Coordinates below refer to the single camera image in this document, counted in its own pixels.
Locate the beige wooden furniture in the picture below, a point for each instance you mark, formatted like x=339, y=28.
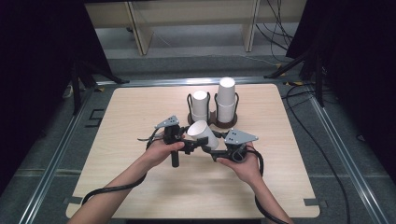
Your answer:
x=186, y=12

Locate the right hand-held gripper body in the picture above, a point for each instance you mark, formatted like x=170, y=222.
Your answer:
x=238, y=140

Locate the black curtain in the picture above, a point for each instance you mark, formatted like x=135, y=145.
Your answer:
x=34, y=77
x=364, y=71

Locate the person's left hand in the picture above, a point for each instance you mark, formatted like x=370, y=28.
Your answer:
x=158, y=152

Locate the person's right hand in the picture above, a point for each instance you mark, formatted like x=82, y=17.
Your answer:
x=246, y=169

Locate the short stack of white cups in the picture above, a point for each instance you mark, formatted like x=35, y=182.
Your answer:
x=200, y=104

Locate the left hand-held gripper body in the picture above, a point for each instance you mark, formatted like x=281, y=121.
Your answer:
x=172, y=132

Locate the black tripod stand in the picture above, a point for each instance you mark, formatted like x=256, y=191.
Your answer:
x=81, y=77
x=314, y=68

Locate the aluminium floor rail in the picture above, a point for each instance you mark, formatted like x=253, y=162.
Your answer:
x=186, y=81
x=345, y=149
x=53, y=161

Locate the single white paper cup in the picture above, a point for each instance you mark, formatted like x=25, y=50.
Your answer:
x=203, y=132

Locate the tall stack of white cups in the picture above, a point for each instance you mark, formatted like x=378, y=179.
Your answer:
x=226, y=96

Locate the black tape strip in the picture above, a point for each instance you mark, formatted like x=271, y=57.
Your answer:
x=314, y=202
x=74, y=200

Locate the yellow floor tape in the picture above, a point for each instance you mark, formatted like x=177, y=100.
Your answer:
x=291, y=82

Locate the black tape floor marking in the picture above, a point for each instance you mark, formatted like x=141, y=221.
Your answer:
x=95, y=118

